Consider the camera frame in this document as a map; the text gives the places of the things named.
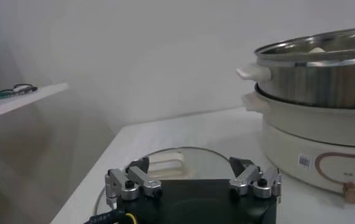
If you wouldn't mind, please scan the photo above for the glass lid with cream handle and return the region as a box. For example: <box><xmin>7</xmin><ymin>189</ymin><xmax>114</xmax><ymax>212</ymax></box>
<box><xmin>94</xmin><ymin>146</ymin><xmax>238</xmax><ymax>217</ymax></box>

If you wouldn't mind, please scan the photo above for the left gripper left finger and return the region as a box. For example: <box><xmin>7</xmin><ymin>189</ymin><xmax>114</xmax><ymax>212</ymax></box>
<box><xmin>104</xmin><ymin>156</ymin><xmax>163</xmax><ymax>208</ymax></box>

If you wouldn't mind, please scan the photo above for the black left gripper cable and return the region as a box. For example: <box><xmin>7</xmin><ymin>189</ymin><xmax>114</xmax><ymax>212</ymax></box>
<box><xmin>83</xmin><ymin>209</ymin><xmax>139</xmax><ymax>224</ymax></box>

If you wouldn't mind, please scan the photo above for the cream electric cooker base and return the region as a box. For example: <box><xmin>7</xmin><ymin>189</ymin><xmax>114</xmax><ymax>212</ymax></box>
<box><xmin>241</xmin><ymin>88</ymin><xmax>355</xmax><ymax>204</ymax></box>

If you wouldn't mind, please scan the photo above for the stainless steel steamer basket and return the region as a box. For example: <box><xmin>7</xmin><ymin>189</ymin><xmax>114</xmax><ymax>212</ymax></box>
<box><xmin>235</xmin><ymin>26</ymin><xmax>355</xmax><ymax>110</ymax></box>

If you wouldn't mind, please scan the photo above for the white side table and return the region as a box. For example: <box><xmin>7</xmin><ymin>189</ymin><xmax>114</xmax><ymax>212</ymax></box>
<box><xmin>0</xmin><ymin>82</ymin><xmax>69</xmax><ymax>122</ymax></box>

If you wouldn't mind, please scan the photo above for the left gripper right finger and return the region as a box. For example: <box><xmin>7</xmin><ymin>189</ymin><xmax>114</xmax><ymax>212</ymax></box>
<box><xmin>228</xmin><ymin>156</ymin><xmax>283</xmax><ymax>203</ymax></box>

